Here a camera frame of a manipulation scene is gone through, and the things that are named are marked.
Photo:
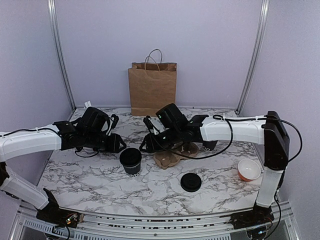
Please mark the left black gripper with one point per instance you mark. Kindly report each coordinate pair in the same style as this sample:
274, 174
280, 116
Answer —
114, 146

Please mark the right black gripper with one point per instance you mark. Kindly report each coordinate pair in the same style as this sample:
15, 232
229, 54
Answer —
152, 145

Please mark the black paper coffee cup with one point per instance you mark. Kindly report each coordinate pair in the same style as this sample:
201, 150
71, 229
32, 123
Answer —
133, 171

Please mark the black plastic cup lid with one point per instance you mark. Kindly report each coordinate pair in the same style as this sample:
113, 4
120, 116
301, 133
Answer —
130, 157

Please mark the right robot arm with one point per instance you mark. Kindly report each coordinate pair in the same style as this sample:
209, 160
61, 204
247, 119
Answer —
267, 130

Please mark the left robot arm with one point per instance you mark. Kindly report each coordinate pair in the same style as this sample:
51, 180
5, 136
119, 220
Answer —
92, 130

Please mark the cardboard cup carrier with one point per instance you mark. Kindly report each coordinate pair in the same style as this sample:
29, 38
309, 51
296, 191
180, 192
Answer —
166, 159

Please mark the brown paper bag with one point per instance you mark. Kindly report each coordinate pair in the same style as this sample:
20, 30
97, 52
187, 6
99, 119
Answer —
152, 86

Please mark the orange white bowl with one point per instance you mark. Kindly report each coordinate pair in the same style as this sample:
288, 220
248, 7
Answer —
248, 170

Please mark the left aluminium frame post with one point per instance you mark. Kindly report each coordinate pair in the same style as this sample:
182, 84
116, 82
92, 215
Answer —
59, 52

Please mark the aluminium frame post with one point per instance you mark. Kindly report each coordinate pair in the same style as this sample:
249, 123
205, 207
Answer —
257, 47
59, 52

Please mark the front aluminium rail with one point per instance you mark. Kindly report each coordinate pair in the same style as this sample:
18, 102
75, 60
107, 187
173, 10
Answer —
100, 226

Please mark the right aluminium frame post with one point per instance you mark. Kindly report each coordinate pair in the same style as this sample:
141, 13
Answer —
257, 47

